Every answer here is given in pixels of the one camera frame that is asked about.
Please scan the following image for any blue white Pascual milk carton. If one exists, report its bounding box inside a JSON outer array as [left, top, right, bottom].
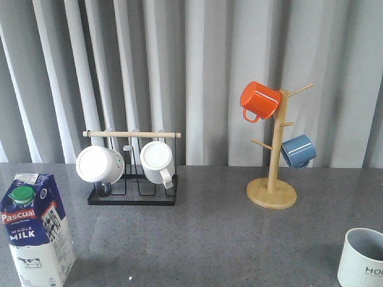
[[1, 173, 75, 286]]

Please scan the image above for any pale green HOME mug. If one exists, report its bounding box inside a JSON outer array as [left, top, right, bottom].
[[337, 228, 382, 287]]

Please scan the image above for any white ribbed mug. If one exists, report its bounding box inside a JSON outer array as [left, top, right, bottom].
[[140, 141, 175, 190]]

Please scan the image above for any orange mug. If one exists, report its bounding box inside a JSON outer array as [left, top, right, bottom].
[[240, 81, 282, 123]]

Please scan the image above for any wooden mug tree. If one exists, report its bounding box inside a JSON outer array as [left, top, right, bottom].
[[246, 83, 313, 210]]

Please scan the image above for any white smiley mug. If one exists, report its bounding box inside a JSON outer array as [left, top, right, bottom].
[[76, 146, 125, 197]]

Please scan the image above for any blue mug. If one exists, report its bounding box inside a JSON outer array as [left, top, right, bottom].
[[281, 135, 317, 169]]

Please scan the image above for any grey white curtain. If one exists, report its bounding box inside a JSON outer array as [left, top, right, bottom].
[[1, 1, 382, 168]]

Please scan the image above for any black wire mug rack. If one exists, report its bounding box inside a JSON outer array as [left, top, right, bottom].
[[83, 130, 181, 206]]

